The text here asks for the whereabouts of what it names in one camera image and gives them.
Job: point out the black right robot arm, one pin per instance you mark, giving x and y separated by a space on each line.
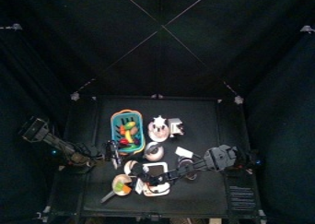
216 160

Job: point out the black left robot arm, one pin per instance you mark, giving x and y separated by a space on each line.
53 140

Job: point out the small white plate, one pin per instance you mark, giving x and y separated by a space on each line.
128 167

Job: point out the red toy apple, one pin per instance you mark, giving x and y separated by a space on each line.
123 141

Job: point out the white toy tablet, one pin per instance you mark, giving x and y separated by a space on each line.
160 189

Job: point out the green toy vegetable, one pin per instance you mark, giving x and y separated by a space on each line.
129 147

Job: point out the orange toy food piece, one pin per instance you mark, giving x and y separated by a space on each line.
127 189

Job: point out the teal basket with orange rim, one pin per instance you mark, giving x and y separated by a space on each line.
127 136

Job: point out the yellow toy banana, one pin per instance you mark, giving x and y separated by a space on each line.
128 137

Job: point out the orange toy carrot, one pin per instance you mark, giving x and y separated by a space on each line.
121 130

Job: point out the green toy food piece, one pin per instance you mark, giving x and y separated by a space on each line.
119 187

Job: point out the toy frying pan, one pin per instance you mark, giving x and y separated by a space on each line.
117 187

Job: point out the purple toy grapes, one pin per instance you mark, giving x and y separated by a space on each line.
136 140

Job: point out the green toy pear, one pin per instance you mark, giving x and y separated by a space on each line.
129 124

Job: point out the white card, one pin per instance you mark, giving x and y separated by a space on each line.
184 152

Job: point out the small white toy appliance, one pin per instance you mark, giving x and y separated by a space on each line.
175 127

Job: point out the white text label sticker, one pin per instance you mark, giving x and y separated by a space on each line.
242 198

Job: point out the grey frame corner bracket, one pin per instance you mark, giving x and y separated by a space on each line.
15 27
307 29
239 99
75 96

